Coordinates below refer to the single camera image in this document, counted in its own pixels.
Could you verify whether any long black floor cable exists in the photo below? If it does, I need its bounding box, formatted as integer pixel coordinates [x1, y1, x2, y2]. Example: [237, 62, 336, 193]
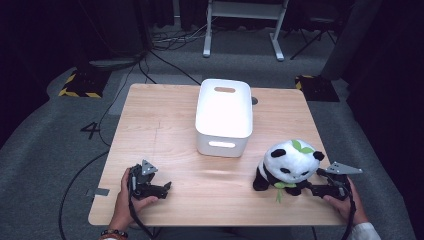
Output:
[58, 49, 203, 240]

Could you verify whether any grey curtain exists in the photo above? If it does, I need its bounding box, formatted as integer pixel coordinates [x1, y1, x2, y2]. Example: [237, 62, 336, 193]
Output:
[320, 0, 384, 81]

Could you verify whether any white metal stand frame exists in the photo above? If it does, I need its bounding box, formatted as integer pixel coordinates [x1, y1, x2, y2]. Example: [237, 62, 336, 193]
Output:
[202, 0, 290, 62]

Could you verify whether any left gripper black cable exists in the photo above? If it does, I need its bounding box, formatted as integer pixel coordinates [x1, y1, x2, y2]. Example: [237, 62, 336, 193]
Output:
[128, 175, 158, 240]

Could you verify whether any grey tape strip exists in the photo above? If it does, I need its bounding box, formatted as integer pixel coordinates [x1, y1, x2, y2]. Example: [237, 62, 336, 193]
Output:
[85, 187, 111, 198]

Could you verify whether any black yellow striped base plate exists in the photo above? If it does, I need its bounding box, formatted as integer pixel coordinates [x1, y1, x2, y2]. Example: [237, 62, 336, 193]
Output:
[58, 68, 112, 99]
[294, 74, 341, 103]

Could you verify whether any black tripod stand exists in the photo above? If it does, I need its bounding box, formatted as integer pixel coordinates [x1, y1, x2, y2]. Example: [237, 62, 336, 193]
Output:
[289, 15, 338, 61]

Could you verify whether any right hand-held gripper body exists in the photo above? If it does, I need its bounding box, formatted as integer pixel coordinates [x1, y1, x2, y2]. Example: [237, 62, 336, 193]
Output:
[324, 161, 364, 202]

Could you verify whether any beaded bracelet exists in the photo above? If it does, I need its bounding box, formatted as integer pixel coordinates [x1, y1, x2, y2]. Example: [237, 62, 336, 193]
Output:
[99, 228, 129, 240]

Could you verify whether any person's right hand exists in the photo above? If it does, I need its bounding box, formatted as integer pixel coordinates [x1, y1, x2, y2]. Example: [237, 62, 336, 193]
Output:
[322, 178, 370, 227]

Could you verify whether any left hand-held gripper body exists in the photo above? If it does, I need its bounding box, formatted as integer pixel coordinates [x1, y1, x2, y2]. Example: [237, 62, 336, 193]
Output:
[128, 159, 160, 201]

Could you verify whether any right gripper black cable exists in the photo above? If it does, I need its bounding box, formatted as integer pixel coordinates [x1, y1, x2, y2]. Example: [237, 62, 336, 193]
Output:
[340, 179, 357, 240]

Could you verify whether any bundle of floor cables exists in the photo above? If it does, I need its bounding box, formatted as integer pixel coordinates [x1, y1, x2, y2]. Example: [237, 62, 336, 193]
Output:
[151, 18, 216, 52]

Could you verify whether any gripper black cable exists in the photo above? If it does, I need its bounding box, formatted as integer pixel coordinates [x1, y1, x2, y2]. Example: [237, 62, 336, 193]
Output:
[340, 179, 357, 240]
[128, 175, 158, 240]

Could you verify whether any person's left hand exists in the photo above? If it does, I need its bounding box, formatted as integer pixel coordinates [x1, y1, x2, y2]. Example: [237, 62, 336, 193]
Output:
[109, 167, 160, 232]

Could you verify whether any white plastic storage bin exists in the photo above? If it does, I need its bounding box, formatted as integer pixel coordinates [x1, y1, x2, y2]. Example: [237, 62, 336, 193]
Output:
[194, 78, 254, 158]

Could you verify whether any panda plush toy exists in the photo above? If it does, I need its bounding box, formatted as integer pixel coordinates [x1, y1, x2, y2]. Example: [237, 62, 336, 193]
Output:
[252, 139, 326, 204]

